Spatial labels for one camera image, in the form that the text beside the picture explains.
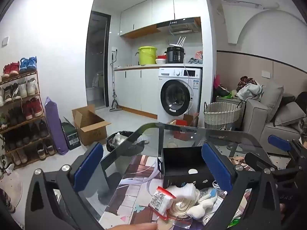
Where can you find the white base cabinets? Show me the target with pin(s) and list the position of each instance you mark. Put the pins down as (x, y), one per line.
(134, 88)

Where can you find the white wall cabinets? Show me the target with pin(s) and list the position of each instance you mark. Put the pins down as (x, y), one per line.
(163, 7)

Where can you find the dark green box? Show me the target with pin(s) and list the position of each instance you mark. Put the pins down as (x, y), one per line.
(70, 136)

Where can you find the white plush sock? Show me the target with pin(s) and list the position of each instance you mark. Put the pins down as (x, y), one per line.
(203, 204)

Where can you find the green plastic bucket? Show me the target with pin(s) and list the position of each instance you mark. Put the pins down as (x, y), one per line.
(146, 56)

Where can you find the black trash bin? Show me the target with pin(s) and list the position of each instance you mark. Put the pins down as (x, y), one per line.
(111, 143)

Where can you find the grey sofa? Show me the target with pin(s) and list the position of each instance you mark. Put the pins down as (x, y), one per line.
(254, 115)

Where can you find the black cardboard box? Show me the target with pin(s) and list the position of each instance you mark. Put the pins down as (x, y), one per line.
(182, 158)

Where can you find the wooden shoe rack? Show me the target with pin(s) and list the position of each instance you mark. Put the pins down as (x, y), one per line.
(21, 76)

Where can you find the flat mop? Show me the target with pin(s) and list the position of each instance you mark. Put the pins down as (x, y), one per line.
(115, 105)

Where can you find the dark glass door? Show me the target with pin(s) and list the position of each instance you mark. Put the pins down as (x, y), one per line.
(96, 52)

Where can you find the white foam net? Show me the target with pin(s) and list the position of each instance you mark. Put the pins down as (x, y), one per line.
(189, 188)

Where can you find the printed anime mat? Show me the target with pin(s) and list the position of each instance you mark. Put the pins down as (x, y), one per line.
(134, 196)

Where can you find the grey cushion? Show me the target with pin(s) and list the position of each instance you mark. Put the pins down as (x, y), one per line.
(289, 113)
(272, 98)

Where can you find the red and white packet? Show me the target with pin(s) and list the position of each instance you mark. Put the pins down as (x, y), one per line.
(159, 200)

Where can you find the white router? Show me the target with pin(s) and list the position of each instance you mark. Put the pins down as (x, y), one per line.
(177, 45)

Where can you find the person's left hand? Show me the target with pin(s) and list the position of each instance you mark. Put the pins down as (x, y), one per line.
(134, 227)

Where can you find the red and white bowls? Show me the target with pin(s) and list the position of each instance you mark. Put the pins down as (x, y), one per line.
(161, 57)

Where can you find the brown cardboard box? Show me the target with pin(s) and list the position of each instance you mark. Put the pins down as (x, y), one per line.
(96, 134)

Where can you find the range hood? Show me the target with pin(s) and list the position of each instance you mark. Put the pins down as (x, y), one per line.
(177, 24)

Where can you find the white washing machine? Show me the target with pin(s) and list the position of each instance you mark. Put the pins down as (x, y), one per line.
(177, 73)

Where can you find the black pressure cooker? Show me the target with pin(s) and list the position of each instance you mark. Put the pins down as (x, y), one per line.
(175, 55)

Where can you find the green and white sachet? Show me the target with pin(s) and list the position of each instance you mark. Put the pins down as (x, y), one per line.
(233, 223)

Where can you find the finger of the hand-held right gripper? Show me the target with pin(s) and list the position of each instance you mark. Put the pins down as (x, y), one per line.
(279, 143)
(254, 161)

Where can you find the red cardboard box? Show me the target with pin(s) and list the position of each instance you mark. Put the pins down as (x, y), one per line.
(181, 122)

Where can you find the wicker laundry basket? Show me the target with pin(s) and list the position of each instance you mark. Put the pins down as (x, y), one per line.
(220, 115)

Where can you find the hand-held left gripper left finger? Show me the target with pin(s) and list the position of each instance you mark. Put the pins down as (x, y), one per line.
(88, 165)

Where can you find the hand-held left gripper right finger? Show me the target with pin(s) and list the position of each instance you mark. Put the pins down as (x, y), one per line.
(215, 167)

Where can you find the shoe rack with shoes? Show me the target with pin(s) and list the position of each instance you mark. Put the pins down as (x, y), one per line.
(31, 86)

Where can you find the pile of clothes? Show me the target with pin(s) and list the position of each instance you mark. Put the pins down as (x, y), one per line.
(249, 89)

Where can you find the white packet with blue print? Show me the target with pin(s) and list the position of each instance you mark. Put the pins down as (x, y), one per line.
(208, 194)

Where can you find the white air conditioner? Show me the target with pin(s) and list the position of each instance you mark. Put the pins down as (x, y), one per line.
(247, 3)

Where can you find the white wall switch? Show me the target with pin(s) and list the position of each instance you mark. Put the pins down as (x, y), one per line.
(5, 41)

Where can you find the purple mat bag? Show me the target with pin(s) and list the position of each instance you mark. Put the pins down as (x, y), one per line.
(55, 127)

